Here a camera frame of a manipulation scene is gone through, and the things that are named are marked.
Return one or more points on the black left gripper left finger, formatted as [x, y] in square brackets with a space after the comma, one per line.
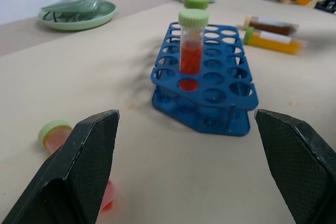
[78, 171]

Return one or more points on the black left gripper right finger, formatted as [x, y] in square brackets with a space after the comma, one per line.
[296, 166]

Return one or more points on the blue test tube rack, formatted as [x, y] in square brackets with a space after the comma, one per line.
[210, 77]

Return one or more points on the yellow liquid tube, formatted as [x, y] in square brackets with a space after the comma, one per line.
[273, 42]

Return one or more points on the brown liquid tube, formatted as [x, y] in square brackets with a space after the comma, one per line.
[270, 25]

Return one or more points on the tube with green cap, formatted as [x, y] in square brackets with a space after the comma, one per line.
[196, 1]

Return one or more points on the green plate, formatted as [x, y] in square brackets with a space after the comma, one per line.
[78, 19]

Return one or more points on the clear plastic bag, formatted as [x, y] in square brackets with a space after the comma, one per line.
[84, 1]

